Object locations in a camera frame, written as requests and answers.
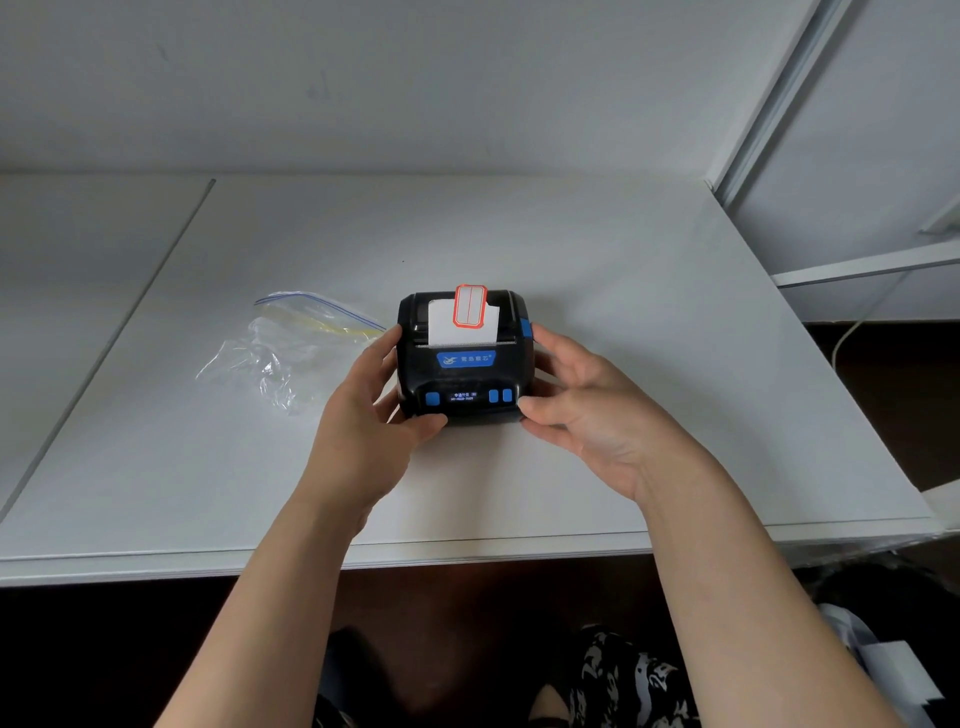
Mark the person's right hand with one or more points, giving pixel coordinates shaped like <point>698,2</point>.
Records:
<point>622,435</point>

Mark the person's left hand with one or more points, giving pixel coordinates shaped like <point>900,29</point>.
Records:
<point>352,442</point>

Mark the person's left thumb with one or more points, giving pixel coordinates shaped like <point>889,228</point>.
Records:
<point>420,428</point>

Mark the person's right thumb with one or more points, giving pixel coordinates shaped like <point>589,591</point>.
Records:
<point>551,410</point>

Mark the black portable label printer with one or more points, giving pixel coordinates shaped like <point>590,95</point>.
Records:
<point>469,371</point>

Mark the person's left forearm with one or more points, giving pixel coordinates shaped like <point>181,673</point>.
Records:
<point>285,600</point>

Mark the person's right forearm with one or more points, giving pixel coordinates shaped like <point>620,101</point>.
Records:
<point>742,600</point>

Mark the white label paper strip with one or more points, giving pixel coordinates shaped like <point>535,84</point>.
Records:
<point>442,326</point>

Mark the red-bordered label sticker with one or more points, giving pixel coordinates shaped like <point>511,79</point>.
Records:
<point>470,306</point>

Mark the clear plastic zip bag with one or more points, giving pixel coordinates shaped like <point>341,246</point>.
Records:
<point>285,352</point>

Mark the black white patterned shorts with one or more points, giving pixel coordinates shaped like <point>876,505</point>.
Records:
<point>637,682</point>

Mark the white crumpled paper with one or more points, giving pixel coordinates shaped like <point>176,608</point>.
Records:
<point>889,660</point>

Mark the white metal shelf frame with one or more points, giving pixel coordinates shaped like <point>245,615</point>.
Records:
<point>862,267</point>

